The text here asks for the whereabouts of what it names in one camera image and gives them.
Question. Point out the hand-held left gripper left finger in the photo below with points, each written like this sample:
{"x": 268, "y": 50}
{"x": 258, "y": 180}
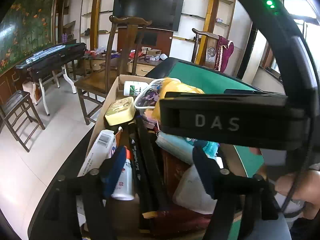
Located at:
{"x": 116, "y": 172}

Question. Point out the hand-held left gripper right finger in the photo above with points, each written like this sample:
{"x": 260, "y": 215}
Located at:
{"x": 203, "y": 175}

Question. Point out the white bottle orange cap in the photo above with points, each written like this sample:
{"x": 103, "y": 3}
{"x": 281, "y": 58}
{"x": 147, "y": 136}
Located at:
{"x": 123, "y": 182}

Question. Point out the red foil packet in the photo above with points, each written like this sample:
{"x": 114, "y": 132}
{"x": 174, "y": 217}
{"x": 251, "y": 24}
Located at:
{"x": 175, "y": 172}

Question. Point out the yellow plastic bag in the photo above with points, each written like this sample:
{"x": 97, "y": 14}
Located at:
{"x": 180, "y": 86}

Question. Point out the person's right hand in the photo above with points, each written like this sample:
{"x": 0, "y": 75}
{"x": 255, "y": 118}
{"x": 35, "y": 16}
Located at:
{"x": 310, "y": 192}

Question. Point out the plain black marker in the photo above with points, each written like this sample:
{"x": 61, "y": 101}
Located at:
{"x": 136, "y": 170}

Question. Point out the black marker purple caps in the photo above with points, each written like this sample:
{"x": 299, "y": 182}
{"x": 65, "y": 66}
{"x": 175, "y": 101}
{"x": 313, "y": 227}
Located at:
{"x": 152, "y": 160}

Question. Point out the light blue packet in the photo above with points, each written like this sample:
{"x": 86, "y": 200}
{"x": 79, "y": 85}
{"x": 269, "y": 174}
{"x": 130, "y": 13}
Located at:
{"x": 175, "y": 145}

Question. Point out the cream yellow tin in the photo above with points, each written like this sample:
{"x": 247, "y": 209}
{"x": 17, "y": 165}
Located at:
{"x": 118, "y": 111}

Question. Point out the wooden armchair round carving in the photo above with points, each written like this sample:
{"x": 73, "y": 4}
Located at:
{"x": 210, "y": 52}

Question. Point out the maroon fringed cloth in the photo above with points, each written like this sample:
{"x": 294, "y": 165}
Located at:
{"x": 225, "y": 52}

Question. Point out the cartoon print pencil case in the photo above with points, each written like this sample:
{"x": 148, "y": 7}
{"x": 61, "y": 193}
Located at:
{"x": 147, "y": 97}

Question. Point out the white floor air conditioner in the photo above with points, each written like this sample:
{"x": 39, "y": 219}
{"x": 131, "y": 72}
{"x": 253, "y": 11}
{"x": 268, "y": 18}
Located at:
{"x": 247, "y": 55}

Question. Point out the white round object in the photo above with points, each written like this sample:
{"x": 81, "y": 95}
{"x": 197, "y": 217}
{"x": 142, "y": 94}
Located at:
{"x": 164, "y": 57}

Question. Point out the white bottle green plant label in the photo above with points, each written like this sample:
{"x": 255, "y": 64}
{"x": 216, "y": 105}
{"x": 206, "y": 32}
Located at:
{"x": 135, "y": 88}

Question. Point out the low wooden table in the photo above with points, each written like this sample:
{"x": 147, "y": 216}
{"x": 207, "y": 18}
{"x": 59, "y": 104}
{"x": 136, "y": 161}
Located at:
{"x": 140, "y": 70}

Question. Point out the small cardboard box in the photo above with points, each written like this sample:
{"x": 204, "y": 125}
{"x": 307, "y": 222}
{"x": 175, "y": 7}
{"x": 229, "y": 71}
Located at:
{"x": 153, "y": 53}

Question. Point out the red plastic bag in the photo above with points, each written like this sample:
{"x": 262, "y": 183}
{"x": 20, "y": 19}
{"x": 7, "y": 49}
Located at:
{"x": 132, "y": 54}

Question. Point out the plain wooden armchair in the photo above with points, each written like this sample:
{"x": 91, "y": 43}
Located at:
{"x": 128, "y": 50}

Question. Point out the small dark wooden chair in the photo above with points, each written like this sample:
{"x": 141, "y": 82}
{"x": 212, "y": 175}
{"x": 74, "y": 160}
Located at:
{"x": 15, "y": 105}

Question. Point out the black television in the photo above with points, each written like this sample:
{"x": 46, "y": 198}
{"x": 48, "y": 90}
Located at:
{"x": 147, "y": 12}

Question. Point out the black side table white legs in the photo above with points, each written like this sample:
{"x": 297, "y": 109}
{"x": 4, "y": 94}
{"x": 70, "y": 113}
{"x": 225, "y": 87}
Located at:
{"x": 50, "y": 57}

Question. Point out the wooden sideboard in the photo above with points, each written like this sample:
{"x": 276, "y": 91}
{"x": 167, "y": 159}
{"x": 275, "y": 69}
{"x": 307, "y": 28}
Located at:
{"x": 7, "y": 85}

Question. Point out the window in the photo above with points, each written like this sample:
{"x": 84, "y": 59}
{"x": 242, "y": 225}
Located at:
{"x": 300, "y": 7}

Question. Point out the flower painting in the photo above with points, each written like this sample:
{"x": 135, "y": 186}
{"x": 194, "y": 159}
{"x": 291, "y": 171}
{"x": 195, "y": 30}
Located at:
{"x": 25, "y": 17}

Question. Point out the brown television wall cabinet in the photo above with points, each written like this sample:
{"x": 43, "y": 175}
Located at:
{"x": 162, "y": 45}

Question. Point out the wall display shelves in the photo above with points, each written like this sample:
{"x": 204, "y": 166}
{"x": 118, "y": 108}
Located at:
{"x": 95, "y": 5}

